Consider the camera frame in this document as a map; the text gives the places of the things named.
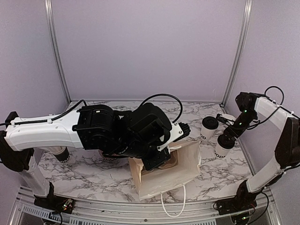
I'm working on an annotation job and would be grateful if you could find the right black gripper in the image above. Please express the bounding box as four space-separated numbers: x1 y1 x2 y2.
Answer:
222 109 257 144

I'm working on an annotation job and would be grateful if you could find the black cup lid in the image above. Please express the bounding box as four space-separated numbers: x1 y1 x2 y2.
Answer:
202 116 219 130
217 135 235 150

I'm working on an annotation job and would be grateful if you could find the brown cardboard cup carrier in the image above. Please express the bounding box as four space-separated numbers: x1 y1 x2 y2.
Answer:
141 154 178 175

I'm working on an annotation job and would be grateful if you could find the white paper cup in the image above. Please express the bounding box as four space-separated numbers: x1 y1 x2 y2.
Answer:
201 126 215 141
214 143 231 159

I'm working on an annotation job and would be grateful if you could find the brown paper bag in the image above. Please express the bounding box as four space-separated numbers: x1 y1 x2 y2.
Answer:
128 141 202 218

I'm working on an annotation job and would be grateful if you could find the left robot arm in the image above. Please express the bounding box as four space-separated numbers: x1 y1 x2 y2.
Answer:
0 100 190 209

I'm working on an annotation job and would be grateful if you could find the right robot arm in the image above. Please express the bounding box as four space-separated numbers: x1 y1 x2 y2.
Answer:
226 84 300 202

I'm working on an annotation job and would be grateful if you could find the red patterned bowl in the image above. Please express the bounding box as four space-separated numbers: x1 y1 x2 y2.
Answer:
98 150 118 161

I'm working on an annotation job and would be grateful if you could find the black cup with straws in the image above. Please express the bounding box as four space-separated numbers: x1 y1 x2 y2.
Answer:
46 146 70 163

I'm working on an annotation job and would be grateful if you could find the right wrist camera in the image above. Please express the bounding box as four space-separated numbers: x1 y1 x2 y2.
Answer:
216 113 236 124

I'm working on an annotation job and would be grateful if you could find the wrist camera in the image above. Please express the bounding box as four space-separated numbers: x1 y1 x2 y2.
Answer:
154 122 191 152
216 113 236 124

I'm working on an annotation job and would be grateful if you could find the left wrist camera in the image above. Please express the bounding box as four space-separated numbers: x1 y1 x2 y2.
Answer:
154 122 191 152

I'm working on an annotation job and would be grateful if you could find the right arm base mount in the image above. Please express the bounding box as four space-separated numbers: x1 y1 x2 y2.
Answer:
213 198 257 215

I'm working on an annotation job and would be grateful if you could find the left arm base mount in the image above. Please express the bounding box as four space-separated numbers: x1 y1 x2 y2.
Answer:
34 195 75 214

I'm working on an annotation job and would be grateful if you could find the right aluminium frame post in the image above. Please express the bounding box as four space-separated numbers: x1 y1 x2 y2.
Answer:
222 0 253 106

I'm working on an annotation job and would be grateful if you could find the aluminium frame post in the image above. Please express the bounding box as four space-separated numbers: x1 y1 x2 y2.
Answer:
44 0 71 104
222 0 253 106

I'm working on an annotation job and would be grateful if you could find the left aluminium frame post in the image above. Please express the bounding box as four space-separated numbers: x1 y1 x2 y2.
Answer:
44 0 71 104

